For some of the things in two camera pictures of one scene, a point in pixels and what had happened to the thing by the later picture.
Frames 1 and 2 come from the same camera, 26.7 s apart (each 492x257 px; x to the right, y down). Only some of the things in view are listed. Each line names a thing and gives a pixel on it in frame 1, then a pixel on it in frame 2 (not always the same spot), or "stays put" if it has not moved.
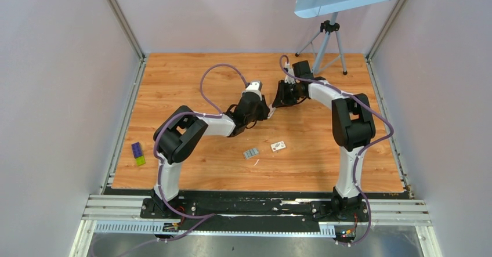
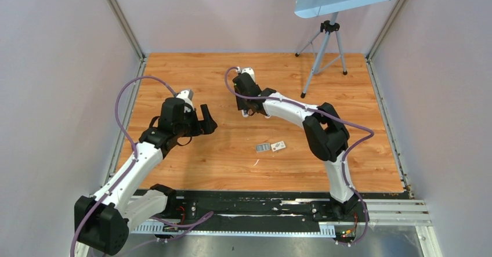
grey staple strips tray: [250, 153] → [263, 147]
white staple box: [278, 146] stays put
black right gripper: [282, 93] → [246, 104]
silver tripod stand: [318, 43] stays put
